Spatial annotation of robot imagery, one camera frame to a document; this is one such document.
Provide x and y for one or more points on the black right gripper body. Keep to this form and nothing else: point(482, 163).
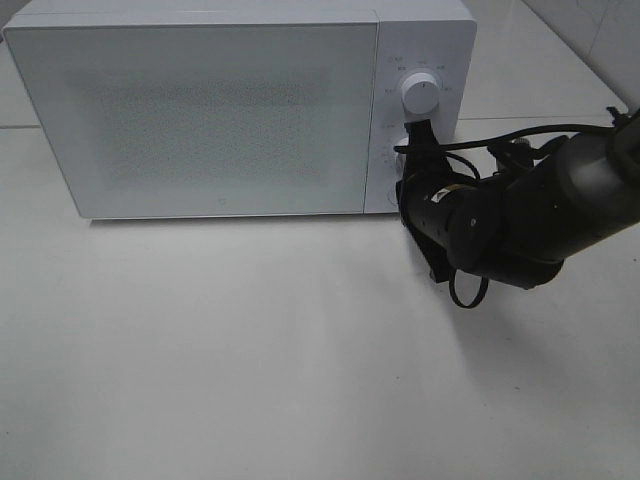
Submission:
point(428, 194)

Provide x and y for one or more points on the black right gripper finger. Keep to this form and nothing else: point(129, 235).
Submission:
point(424, 148)

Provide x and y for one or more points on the white microwave knob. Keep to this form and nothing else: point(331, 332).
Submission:
point(400, 158)
point(420, 92)

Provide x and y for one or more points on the round white door button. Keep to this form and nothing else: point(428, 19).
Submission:
point(393, 196)

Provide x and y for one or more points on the white microwave door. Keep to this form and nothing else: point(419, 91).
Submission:
point(204, 121)

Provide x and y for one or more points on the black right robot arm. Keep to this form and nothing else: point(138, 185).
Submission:
point(513, 208)

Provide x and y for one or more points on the white microwave oven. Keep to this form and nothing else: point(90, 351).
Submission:
point(411, 36)

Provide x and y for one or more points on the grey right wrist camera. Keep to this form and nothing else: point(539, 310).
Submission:
point(514, 156)

